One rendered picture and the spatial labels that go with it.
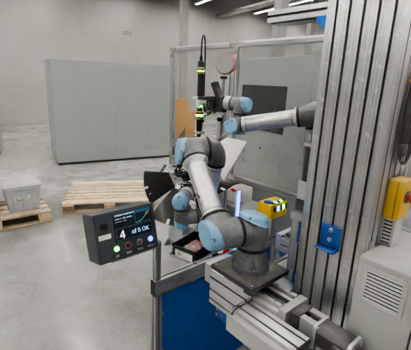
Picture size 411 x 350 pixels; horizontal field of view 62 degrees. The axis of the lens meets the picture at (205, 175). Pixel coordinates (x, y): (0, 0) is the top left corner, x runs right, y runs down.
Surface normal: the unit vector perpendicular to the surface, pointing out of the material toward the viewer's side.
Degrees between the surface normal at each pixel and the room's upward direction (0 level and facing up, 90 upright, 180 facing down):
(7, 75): 90
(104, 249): 75
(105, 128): 90
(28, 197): 95
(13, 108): 90
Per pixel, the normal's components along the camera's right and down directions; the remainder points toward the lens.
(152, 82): 0.48, 0.25
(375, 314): -0.76, 0.15
